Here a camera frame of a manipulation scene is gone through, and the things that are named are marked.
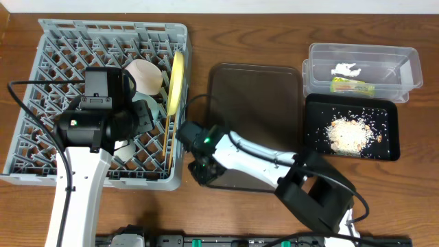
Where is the white tissue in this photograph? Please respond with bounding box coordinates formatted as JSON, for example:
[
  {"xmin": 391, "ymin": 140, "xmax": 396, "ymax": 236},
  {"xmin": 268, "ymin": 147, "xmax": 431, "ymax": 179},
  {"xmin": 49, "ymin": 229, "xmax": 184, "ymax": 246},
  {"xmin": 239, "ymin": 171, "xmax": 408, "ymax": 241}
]
[{"xmin": 331, "ymin": 63, "xmax": 361, "ymax": 77}]

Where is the clear plastic bin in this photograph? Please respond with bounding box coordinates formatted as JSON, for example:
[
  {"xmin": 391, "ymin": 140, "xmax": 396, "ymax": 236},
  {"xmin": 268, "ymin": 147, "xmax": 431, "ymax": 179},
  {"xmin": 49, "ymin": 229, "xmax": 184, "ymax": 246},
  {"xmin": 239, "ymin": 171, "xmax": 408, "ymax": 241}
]
[{"xmin": 302, "ymin": 43, "xmax": 423, "ymax": 103}]

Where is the yellow plate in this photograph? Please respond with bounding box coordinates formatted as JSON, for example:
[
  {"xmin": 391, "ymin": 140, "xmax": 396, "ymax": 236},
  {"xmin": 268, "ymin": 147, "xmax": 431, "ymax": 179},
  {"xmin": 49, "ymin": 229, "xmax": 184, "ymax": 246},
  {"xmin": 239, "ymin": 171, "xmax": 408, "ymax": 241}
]
[{"xmin": 167, "ymin": 51, "xmax": 185, "ymax": 116}]

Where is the yellow green snack wrapper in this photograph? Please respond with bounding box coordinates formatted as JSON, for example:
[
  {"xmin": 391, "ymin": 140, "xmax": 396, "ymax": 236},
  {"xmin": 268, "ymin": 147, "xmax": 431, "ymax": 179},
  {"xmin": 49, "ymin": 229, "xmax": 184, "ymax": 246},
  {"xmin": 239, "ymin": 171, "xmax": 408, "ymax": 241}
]
[{"xmin": 330, "ymin": 77, "xmax": 375, "ymax": 97}]

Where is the dark brown serving tray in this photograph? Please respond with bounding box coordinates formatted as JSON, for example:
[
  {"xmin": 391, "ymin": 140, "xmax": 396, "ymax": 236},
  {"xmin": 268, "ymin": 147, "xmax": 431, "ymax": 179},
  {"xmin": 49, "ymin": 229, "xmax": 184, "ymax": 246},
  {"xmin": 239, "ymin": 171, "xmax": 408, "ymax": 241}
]
[{"xmin": 197, "ymin": 62, "xmax": 305, "ymax": 193}]

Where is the wooden chopstick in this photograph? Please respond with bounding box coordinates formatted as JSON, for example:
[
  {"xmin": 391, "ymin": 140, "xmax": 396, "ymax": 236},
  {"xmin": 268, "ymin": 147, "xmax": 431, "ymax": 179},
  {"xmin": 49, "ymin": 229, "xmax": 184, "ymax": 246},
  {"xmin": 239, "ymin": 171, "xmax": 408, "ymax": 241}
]
[
  {"xmin": 162, "ymin": 115, "xmax": 171, "ymax": 157},
  {"xmin": 168, "ymin": 115, "xmax": 176, "ymax": 176}
]

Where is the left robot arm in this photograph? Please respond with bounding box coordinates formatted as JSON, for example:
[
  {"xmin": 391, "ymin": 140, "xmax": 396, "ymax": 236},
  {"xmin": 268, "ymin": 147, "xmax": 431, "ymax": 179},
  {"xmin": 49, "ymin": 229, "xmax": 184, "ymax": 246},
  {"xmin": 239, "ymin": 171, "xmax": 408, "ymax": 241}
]
[{"xmin": 45, "ymin": 67, "xmax": 154, "ymax": 246}]

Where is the black waste tray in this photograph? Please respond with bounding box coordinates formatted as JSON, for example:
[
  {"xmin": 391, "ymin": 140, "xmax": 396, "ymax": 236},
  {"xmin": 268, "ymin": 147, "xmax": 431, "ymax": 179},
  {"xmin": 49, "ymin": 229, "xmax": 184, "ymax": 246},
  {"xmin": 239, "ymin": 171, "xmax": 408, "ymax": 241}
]
[{"xmin": 304, "ymin": 94, "xmax": 401, "ymax": 161}]

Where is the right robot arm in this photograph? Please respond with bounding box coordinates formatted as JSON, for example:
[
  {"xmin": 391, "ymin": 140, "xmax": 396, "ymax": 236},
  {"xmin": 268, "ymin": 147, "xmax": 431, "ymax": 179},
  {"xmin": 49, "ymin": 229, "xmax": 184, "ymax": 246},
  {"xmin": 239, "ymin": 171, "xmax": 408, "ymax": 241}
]
[{"xmin": 176, "ymin": 121, "xmax": 359, "ymax": 237}]

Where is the grey plastic dishwasher rack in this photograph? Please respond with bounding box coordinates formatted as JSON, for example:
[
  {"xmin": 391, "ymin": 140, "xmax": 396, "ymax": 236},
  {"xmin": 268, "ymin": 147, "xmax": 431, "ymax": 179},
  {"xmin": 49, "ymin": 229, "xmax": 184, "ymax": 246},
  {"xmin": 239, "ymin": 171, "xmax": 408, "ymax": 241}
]
[{"xmin": 0, "ymin": 19, "xmax": 193, "ymax": 191}]

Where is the rice and nutshell pile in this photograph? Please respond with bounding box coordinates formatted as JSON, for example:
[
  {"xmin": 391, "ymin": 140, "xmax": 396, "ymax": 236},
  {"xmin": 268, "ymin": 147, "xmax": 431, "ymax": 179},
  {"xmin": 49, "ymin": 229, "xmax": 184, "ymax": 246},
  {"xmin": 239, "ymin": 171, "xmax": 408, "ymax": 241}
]
[{"xmin": 307, "ymin": 106, "xmax": 390, "ymax": 160}]

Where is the white cup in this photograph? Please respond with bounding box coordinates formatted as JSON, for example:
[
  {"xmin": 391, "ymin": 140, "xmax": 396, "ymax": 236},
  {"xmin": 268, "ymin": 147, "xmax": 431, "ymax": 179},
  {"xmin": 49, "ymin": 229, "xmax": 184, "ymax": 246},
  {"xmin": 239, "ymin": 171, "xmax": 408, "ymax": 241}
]
[{"xmin": 114, "ymin": 140, "xmax": 136, "ymax": 163}]

